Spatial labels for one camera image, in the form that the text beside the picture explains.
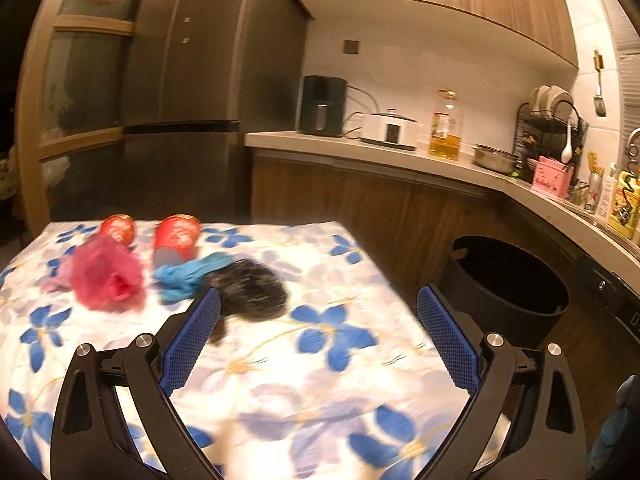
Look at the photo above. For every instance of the dark wall socket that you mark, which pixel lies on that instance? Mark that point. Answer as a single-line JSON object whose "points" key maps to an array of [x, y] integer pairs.
{"points": [[351, 47]]}

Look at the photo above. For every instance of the window blind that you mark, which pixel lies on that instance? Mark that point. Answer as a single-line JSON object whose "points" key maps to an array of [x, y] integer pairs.
{"points": [[625, 60]]}

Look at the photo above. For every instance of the white bowl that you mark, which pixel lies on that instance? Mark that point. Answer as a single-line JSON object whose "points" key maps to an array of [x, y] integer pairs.
{"points": [[561, 97]]}

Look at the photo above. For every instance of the blue floral tablecloth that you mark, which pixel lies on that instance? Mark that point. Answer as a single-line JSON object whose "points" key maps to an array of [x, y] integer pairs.
{"points": [[300, 385]]}

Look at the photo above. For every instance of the yellow detergent bottle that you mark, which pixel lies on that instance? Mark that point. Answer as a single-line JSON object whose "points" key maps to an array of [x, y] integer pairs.
{"points": [[631, 195]]}

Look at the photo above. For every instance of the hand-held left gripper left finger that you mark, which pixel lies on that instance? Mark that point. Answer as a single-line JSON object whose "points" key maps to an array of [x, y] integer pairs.
{"points": [[192, 340]]}

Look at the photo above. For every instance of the steel pot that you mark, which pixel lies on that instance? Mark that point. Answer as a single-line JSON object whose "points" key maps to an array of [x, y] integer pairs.
{"points": [[495, 159]]}

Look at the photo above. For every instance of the black air fryer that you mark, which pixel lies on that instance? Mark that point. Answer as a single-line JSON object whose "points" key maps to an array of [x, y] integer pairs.
{"points": [[322, 105]]}

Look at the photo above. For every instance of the white spoon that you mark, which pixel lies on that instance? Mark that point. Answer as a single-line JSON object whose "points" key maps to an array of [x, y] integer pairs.
{"points": [[567, 147]]}

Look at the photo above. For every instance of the white plastic bottle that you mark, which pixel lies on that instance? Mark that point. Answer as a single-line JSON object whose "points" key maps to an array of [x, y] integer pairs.
{"points": [[606, 195]]}

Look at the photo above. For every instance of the wooden base cabinet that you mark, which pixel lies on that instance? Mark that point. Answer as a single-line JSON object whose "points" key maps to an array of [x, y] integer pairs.
{"points": [[350, 200]]}

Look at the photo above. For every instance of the grey refrigerator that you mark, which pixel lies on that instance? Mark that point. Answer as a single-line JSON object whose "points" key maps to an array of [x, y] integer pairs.
{"points": [[200, 60]]}

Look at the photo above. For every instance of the gold wall hook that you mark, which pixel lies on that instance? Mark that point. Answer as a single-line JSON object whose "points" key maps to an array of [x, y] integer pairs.
{"points": [[598, 60]]}

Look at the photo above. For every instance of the black plastic bag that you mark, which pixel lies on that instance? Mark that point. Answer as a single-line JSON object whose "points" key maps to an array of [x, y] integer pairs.
{"points": [[250, 290]]}

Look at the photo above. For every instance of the cooking oil bottle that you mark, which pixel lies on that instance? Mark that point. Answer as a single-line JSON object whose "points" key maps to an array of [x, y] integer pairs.
{"points": [[445, 135]]}

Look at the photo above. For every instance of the white can red star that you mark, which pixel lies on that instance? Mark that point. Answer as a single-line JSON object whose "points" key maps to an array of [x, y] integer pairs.
{"points": [[593, 195]]}

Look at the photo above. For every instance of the white rice cooker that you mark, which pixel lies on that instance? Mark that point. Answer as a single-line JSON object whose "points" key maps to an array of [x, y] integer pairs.
{"points": [[387, 130]]}

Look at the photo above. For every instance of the white kitchen countertop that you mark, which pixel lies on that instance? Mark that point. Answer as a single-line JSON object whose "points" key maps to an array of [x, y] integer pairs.
{"points": [[375, 155]]}

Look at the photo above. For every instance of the person's blue clothing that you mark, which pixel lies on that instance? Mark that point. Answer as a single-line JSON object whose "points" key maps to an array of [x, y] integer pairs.
{"points": [[617, 425]]}

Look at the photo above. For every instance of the red paper cup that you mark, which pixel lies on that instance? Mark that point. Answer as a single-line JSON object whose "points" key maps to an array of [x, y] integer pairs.
{"points": [[175, 240], [117, 230]]}

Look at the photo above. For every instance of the white plate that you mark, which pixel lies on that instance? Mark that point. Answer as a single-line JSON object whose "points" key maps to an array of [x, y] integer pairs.
{"points": [[547, 96], [537, 97]]}

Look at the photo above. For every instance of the pink utensil holder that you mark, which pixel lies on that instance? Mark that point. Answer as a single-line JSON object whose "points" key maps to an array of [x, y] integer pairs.
{"points": [[550, 180]]}

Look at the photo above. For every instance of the black trash bin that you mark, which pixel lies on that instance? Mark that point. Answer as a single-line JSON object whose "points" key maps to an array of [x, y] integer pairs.
{"points": [[500, 320]]}

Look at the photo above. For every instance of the hanging metal spatula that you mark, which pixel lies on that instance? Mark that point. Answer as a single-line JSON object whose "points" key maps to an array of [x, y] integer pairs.
{"points": [[600, 102]]}

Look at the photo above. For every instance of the wooden glass sliding door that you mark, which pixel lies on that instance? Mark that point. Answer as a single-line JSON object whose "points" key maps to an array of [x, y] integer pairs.
{"points": [[45, 85]]}

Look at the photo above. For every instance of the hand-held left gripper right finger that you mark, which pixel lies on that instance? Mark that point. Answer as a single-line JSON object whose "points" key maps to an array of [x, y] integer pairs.
{"points": [[447, 340]]}

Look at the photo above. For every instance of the red plastic bag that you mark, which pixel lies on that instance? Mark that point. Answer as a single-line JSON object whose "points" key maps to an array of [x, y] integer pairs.
{"points": [[107, 275]]}

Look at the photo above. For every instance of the black built-in appliance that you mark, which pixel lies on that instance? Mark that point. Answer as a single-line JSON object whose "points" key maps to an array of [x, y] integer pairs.
{"points": [[610, 290]]}

